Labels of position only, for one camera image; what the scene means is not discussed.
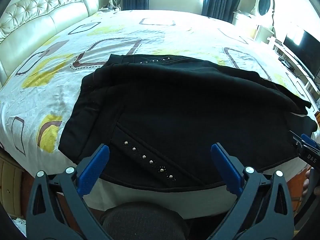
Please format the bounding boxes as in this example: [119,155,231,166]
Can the black studded pants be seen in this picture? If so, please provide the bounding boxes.
[59,55,317,192]

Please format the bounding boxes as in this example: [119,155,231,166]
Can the person's right hand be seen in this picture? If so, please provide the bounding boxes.
[302,168,312,197]

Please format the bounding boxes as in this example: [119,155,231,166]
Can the white tv stand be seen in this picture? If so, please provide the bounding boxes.
[267,36,319,101]

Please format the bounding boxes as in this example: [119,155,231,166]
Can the black flat television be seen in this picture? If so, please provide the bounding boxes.
[283,28,319,78]

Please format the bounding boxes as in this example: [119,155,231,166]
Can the white dressing table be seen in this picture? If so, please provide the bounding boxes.
[232,10,275,43]

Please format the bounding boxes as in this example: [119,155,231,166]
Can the white oval vanity mirror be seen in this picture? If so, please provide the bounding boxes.
[251,0,274,30]

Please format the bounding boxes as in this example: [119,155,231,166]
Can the cream tufted leather headboard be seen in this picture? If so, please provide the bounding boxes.
[1,0,99,85]

